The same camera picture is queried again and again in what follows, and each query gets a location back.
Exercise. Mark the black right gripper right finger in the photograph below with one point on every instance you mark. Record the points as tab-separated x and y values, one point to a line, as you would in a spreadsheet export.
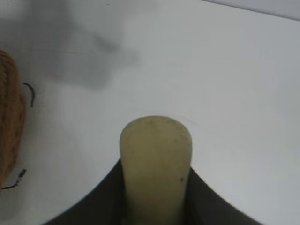
215	204

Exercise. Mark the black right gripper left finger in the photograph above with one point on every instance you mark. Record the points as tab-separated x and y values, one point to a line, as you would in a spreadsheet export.
98	201

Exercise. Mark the brown woven wicker basket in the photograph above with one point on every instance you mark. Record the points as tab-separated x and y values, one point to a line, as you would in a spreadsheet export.
10	117

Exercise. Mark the pale yellow egg yolk pastry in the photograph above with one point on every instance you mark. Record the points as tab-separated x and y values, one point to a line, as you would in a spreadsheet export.
155	168

